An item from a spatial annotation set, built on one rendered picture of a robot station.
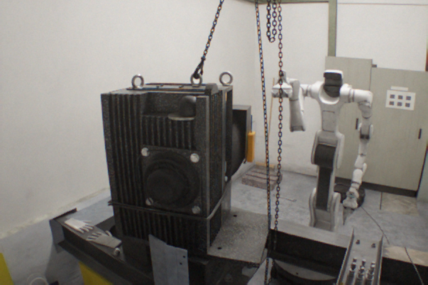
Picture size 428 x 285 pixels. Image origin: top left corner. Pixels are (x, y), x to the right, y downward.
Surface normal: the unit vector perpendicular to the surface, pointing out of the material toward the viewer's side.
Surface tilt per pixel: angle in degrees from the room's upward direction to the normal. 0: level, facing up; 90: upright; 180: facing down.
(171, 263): 90
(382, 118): 90
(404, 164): 90
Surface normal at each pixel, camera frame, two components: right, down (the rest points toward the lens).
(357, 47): -0.53, 0.21
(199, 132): -0.29, 0.23
